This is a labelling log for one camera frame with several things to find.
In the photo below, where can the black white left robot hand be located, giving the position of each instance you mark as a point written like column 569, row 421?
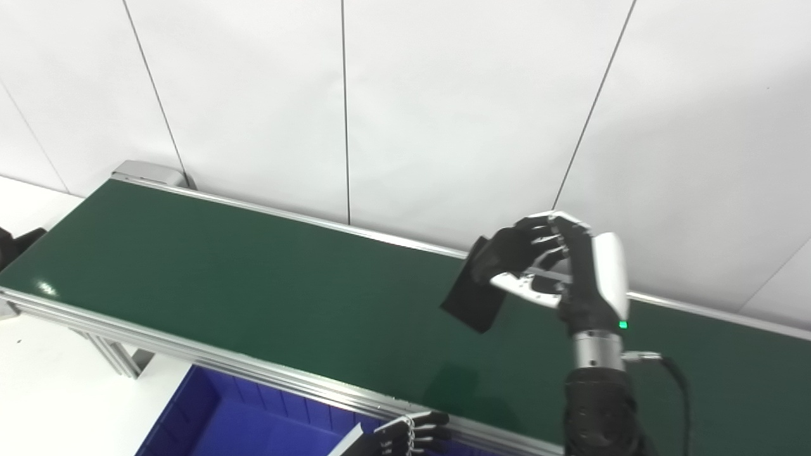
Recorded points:
column 393, row 440

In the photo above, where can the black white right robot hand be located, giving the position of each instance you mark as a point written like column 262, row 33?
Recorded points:
column 599, row 285

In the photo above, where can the black cylinder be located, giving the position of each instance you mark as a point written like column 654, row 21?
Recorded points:
column 472, row 304

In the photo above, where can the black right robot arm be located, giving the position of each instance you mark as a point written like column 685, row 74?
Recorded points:
column 599, row 405

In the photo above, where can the blue plastic bin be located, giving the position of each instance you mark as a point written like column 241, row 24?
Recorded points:
column 253, row 424

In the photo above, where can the green conveyor belt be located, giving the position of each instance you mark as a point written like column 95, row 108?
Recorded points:
column 190, row 351
column 253, row 278

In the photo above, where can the aluminium conveyor leg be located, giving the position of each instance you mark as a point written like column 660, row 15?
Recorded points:
column 120, row 358

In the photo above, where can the grey conveyor end housing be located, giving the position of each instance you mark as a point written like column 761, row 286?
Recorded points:
column 149, row 172

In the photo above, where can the black block part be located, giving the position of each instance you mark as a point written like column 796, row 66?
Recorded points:
column 16, row 247

